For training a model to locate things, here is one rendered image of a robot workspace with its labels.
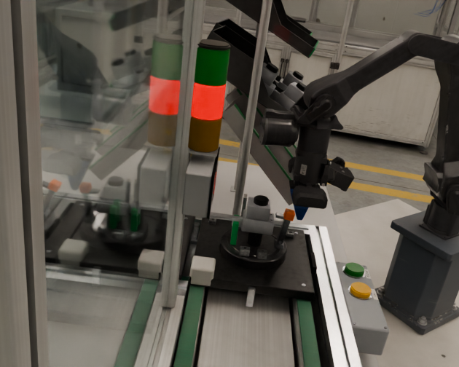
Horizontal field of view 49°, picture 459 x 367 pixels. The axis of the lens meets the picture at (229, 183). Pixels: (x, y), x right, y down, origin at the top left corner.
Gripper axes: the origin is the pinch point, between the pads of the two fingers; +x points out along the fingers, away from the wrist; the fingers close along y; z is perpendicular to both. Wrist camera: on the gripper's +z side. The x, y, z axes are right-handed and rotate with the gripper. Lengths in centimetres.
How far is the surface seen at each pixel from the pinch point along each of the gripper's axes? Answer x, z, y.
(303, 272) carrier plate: 12.3, 1.8, -5.8
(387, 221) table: 24, 34, 45
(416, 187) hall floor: 113, 134, 286
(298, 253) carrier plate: 12.3, 1.3, 1.1
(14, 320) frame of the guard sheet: -33, -21, -78
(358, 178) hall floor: 112, 86, 289
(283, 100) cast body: -13.7, -4.6, 26.6
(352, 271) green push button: 12.4, 12.1, -3.1
